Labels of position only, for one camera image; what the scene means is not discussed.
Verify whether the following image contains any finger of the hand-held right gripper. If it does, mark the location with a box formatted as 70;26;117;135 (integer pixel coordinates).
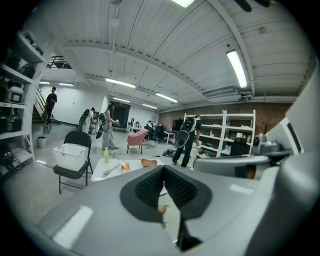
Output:
193;154;283;180

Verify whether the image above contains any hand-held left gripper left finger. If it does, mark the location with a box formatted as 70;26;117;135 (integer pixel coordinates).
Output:
37;165;177;256

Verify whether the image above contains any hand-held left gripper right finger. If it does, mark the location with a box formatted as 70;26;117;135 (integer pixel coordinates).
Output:
164;165;275;256

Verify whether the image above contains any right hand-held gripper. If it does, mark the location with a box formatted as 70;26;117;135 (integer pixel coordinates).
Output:
252;69;320;163

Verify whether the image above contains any orange tissue packet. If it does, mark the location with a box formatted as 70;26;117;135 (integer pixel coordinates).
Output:
119;161;131;175

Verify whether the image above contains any brown wooden bowl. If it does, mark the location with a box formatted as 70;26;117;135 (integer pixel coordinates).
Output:
140;158;158;168

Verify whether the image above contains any white marble-pattern table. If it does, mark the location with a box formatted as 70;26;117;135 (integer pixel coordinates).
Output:
90;157;165;182

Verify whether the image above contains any white metal shelf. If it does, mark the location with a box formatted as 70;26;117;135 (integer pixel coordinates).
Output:
183;109;257;159

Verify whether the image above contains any black monitor screen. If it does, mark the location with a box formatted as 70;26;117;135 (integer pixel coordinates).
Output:
172;119;185;132

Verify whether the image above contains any white perforated plastic basket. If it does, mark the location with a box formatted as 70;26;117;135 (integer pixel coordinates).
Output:
53;143;87;172

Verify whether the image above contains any black folding chair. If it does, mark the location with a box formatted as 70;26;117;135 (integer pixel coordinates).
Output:
52;130;94;195

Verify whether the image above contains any ceiling tube light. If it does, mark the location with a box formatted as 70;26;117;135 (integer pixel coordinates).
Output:
225;49;249;89
155;92;179;104
104;77;137;89

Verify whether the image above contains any pink armchair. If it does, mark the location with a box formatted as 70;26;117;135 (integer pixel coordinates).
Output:
126;128;150;155

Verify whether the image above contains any staircase with railing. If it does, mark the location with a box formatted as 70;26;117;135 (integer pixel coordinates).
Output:
31;86;50;124

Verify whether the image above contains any white shelf with black cases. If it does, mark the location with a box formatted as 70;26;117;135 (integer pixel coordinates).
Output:
0;29;48;176

